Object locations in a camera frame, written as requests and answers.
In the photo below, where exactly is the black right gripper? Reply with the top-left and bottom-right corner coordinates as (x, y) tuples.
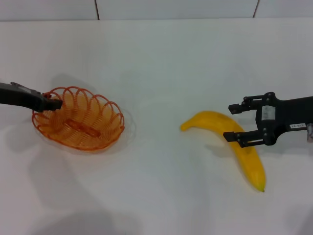
(223, 92), (313, 148)

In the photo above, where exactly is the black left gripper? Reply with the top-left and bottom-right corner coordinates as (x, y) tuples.
(0, 82), (63, 113)

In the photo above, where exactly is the orange wire basket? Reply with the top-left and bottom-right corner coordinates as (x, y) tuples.
(32, 86), (125, 154)

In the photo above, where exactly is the yellow banana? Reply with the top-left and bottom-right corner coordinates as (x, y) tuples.
(180, 110), (267, 193)

